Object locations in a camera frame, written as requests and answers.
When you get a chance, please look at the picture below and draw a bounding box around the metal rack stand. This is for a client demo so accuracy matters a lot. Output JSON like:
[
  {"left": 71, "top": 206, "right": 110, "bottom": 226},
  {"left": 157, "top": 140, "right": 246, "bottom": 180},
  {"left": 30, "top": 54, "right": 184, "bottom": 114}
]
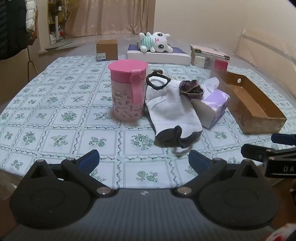
[{"left": 26, "top": 45, "right": 40, "bottom": 82}]

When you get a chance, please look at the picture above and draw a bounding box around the pink covered book stack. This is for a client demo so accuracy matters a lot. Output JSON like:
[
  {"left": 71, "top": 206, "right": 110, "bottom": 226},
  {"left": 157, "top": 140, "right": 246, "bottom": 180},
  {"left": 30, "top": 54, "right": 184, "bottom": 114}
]
[{"left": 190, "top": 44, "right": 230, "bottom": 61}]

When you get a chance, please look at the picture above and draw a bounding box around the white puffer jacket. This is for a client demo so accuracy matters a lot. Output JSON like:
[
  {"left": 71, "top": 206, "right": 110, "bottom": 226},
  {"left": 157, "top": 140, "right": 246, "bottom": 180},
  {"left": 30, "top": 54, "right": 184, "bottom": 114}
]
[{"left": 24, "top": 0, "right": 39, "bottom": 32}]

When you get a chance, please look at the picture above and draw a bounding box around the white flat box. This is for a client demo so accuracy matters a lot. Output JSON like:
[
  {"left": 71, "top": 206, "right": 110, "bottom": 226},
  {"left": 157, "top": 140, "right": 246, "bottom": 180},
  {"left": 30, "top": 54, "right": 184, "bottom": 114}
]
[{"left": 127, "top": 44, "right": 192, "bottom": 66}]

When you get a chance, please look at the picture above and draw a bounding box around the plastic wrapped mattress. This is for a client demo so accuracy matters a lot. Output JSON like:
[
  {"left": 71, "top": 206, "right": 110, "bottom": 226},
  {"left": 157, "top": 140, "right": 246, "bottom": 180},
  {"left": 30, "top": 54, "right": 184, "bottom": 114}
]
[{"left": 0, "top": 32, "right": 296, "bottom": 112}]

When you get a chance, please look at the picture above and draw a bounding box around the floral patterned sheet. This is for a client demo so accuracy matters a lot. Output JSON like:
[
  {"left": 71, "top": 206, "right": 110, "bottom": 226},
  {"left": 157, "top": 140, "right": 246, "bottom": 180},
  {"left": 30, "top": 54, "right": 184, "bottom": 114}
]
[{"left": 0, "top": 54, "right": 296, "bottom": 193}]

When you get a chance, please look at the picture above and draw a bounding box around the beige curtain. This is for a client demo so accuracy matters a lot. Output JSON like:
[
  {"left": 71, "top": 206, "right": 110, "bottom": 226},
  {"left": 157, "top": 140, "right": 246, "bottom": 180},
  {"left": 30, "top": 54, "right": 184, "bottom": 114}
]
[{"left": 65, "top": 0, "right": 155, "bottom": 37}]

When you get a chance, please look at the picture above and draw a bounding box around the cluttered shelf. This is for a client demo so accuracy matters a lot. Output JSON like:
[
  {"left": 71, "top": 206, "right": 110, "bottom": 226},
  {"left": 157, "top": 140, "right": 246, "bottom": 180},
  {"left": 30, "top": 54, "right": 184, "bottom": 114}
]
[{"left": 47, "top": 0, "right": 70, "bottom": 44}]

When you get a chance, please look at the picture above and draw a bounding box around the small brown cardboard box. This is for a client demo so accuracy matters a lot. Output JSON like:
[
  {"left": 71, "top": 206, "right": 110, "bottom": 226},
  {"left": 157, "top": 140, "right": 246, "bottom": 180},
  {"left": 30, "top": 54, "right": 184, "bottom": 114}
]
[{"left": 96, "top": 39, "right": 118, "bottom": 62}]

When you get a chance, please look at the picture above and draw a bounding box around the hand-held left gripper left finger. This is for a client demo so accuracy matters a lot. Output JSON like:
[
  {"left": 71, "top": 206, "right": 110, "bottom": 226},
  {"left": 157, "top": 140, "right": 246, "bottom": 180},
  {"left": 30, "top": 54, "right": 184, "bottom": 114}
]
[{"left": 20, "top": 149, "right": 115, "bottom": 197}]

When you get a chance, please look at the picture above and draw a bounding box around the white cloth pouch black trim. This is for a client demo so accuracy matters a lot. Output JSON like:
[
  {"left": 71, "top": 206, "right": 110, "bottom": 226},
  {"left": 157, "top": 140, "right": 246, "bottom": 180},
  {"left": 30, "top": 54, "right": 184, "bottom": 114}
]
[{"left": 145, "top": 72, "right": 204, "bottom": 149}]

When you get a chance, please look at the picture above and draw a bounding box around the brown hanging garment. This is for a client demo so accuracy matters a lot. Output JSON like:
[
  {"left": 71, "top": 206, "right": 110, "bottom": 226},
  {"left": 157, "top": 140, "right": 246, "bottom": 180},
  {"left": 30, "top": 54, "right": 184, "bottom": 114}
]
[{"left": 28, "top": 9, "right": 39, "bottom": 45}]

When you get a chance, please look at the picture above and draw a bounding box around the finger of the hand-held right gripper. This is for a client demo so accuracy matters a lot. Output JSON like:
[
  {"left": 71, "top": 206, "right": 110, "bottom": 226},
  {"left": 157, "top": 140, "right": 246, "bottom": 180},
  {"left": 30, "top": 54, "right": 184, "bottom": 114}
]
[
  {"left": 271, "top": 133, "right": 296, "bottom": 146},
  {"left": 241, "top": 144, "right": 278, "bottom": 166}
]

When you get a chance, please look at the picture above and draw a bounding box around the purple scrunchie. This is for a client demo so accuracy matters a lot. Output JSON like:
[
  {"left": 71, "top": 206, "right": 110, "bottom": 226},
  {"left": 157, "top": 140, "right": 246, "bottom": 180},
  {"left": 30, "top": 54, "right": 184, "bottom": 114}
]
[{"left": 179, "top": 79, "right": 205, "bottom": 101}]

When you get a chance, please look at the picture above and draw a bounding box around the purple tissue pack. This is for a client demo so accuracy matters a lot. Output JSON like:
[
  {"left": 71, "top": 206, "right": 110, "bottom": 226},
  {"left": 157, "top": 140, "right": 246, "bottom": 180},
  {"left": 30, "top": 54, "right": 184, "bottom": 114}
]
[{"left": 193, "top": 77, "right": 231, "bottom": 129}]

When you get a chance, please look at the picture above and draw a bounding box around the pink lidded cup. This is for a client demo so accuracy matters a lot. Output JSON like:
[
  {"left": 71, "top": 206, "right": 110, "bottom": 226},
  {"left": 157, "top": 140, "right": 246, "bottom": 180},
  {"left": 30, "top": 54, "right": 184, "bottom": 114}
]
[{"left": 108, "top": 60, "right": 149, "bottom": 122}]

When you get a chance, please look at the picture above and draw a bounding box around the black hanging jacket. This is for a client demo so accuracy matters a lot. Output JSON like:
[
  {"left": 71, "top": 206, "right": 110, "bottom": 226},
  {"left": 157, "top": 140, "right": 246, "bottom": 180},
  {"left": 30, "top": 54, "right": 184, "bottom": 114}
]
[{"left": 0, "top": 0, "right": 28, "bottom": 61}]

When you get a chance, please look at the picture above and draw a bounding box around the plastic wrapped headboard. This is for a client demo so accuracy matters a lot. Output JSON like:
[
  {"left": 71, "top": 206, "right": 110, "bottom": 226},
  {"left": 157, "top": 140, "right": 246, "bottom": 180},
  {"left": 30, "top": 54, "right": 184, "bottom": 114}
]
[{"left": 236, "top": 28, "right": 296, "bottom": 100}]

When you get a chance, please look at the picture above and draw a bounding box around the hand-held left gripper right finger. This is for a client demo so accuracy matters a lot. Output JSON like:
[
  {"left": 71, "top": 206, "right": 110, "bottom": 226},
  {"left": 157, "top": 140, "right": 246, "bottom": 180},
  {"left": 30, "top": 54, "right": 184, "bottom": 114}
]
[{"left": 171, "top": 150, "right": 267, "bottom": 197}]

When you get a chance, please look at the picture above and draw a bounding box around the white plush toy striped shirt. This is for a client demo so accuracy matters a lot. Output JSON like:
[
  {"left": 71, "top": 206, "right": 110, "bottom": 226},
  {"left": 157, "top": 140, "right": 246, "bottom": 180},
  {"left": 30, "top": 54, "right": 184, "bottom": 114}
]
[{"left": 138, "top": 32, "right": 173, "bottom": 53}]

